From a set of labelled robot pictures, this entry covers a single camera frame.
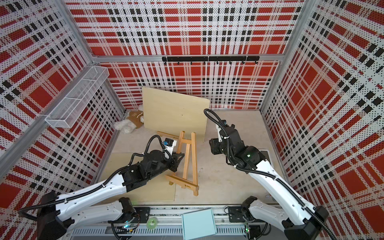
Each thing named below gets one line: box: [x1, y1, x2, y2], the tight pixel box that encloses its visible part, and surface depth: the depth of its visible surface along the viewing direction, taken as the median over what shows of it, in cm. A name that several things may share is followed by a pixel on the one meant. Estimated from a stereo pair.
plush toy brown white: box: [114, 110, 144, 134], surface depth 107 cm
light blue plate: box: [181, 208, 217, 240], surface depth 69 cm
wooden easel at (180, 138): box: [157, 130, 188, 143], surface depth 70 cm
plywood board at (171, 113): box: [142, 86, 210, 142], surface depth 92 cm
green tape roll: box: [146, 217, 158, 230], surface depth 73 cm
